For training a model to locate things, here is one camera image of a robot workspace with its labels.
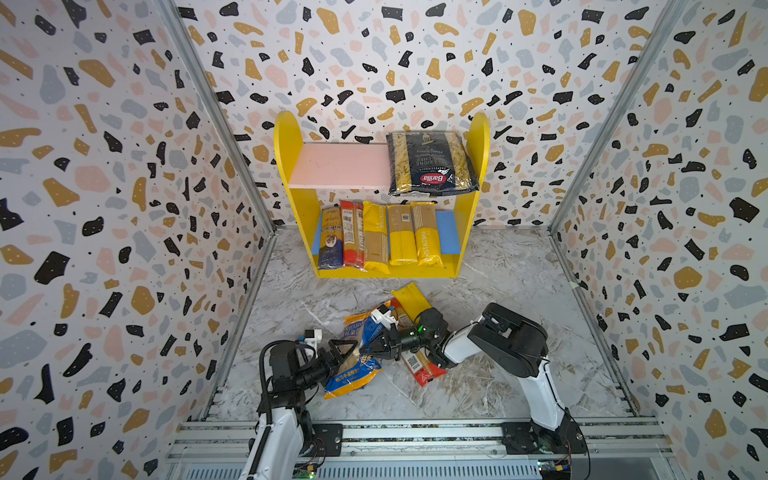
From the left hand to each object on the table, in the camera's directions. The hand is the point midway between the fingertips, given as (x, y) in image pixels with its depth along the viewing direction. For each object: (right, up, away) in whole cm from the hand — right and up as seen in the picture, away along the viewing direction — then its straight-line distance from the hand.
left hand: (354, 351), depth 80 cm
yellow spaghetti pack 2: (+13, +29, +15) cm, 35 cm away
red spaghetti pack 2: (+18, -6, +4) cm, 19 cm away
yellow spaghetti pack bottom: (+21, +32, +16) cm, 41 cm away
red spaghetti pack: (-3, +32, +16) cm, 36 cm away
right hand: (+3, +1, -8) cm, 8 cm away
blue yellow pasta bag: (-9, +27, +13) cm, 31 cm away
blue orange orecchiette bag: (+1, -2, -5) cm, 6 cm away
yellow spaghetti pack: (+4, +31, +17) cm, 36 cm away
